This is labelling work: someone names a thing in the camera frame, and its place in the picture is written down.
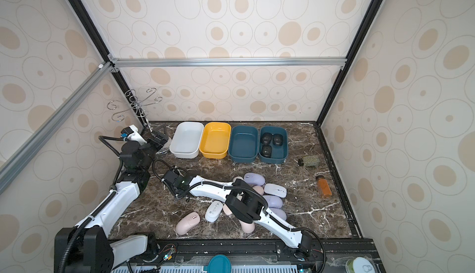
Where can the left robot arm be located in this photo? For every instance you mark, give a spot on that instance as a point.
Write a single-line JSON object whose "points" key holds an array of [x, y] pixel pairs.
{"points": [[85, 248]]}

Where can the white mouse right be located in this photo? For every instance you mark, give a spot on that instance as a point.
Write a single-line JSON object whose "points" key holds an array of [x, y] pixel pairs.
{"points": [[275, 190]]}

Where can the purple mouse lower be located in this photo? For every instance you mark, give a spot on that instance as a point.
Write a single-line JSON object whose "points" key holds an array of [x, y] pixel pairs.
{"points": [[280, 213]]}

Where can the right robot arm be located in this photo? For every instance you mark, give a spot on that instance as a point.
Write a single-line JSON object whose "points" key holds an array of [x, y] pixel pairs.
{"points": [[244, 202]]}

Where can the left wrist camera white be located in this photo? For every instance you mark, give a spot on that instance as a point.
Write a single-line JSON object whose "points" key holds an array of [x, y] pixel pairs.
{"points": [[131, 133]]}

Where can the white mouse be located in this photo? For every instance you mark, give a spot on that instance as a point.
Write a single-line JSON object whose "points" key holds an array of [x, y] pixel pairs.
{"points": [[275, 190], [213, 212]]}

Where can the teal storage box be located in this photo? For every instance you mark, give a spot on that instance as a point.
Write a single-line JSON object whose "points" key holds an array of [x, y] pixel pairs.
{"points": [[244, 144], [279, 153]]}

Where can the pink mouse upper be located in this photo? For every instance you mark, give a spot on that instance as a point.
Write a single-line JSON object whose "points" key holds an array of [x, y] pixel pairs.
{"points": [[259, 190]]}

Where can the purple mouse upper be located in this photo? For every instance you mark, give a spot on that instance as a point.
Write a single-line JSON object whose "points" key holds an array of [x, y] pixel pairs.
{"points": [[253, 179]]}

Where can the teal round lid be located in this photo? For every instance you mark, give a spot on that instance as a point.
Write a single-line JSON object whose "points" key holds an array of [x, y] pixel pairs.
{"points": [[219, 264]]}

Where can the pink mouse lower left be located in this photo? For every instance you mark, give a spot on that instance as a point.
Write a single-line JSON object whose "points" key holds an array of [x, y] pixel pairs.
{"points": [[187, 223]]}

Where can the white mouse lower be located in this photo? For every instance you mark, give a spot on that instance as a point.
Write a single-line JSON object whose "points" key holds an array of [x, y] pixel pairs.
{"points": [[213, 212]]}

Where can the purple mouse middle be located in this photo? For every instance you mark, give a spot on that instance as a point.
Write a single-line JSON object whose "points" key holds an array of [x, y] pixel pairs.
{"points": [[273, 201]]}

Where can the yellow storage box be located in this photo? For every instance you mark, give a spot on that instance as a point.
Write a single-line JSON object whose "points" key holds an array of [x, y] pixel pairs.
{"points": [[215, 140]]}

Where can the left diagonal aluminium bar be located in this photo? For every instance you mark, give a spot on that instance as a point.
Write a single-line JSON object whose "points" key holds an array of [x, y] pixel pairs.
{"points": [[20, 159]]}

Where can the pink mouse lower right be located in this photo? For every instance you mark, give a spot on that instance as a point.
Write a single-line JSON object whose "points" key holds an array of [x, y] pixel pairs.
{"points": [[247, 227]]}

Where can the orange spice jar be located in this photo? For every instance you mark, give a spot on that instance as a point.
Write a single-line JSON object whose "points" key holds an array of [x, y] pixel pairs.
{"points": [[323, 186]]}

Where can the purple mouse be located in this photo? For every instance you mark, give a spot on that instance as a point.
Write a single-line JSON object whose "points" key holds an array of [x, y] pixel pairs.
{"points": [[280, 213], [273, 201], [253, 179]]}

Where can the pink mouse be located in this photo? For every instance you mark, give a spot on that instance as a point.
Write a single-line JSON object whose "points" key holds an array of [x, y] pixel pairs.
{"points": [[187, 223], [247, 227], [227, 210], [259, 190]]}

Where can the glass jar of green herbs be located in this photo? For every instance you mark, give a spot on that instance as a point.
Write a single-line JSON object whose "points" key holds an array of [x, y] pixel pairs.
{"points": [[309, 161]]}

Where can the black mouse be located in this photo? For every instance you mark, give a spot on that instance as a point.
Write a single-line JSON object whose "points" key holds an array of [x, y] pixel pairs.
{"points": [[266, 138], [266, 151], [277, 139]]}

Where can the white storage box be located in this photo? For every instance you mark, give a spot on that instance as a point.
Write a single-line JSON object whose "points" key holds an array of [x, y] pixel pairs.
{"points": [[186, 140]]}

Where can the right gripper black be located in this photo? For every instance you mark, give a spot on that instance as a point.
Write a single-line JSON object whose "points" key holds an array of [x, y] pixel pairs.
{"points": [[169, 179]]}

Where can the right teal storage box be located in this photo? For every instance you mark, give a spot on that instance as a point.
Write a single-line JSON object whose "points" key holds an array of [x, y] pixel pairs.
{"points": [[279, 153]]}

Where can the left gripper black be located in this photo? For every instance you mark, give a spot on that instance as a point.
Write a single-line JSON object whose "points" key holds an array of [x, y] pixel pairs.
{"points": [[160, 143]]}

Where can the pink mouse middle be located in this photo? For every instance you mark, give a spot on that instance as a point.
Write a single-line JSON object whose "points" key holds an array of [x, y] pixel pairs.
{"points": [[227, 210]]}

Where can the left teal storage box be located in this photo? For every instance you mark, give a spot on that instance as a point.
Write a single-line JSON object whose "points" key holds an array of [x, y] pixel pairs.
{"points": [[244, 144]]}

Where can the metal wire hook stand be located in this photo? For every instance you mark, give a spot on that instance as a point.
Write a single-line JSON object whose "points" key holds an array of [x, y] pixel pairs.
{"points": [[136, 105]]}

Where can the horizontal aluminium frame bar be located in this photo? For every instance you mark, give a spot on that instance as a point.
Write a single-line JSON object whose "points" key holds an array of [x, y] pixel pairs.
{"points": [[222, 62]]}

